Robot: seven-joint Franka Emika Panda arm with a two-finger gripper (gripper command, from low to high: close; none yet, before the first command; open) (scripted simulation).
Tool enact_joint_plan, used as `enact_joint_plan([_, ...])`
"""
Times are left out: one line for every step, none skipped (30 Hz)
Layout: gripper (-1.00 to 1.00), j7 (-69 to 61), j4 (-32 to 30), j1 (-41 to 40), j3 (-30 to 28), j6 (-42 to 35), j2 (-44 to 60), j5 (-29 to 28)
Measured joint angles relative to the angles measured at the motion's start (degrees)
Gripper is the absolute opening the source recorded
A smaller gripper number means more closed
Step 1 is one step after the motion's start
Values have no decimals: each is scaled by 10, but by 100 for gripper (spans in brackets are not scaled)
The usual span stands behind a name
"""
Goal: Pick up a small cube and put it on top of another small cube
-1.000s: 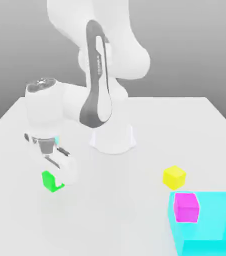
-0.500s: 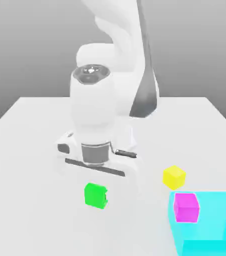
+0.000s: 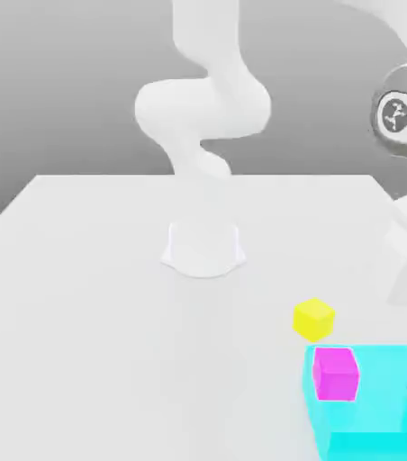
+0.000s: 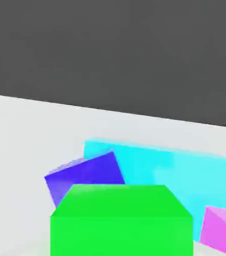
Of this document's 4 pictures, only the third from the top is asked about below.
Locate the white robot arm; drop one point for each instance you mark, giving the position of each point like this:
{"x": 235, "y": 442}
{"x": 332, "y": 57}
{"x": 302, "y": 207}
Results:
{"x": 203, "y": 108}

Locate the small yellow cube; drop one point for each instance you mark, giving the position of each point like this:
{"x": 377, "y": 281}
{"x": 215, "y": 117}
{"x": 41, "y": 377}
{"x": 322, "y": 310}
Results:
{"x": 313, "y": 319}

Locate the small magenta cube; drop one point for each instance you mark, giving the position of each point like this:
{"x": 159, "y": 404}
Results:
{"x": 335, "y": 374}

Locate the large cyan box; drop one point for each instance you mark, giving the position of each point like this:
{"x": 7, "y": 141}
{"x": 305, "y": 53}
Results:
{"x": 376, "y": 432}

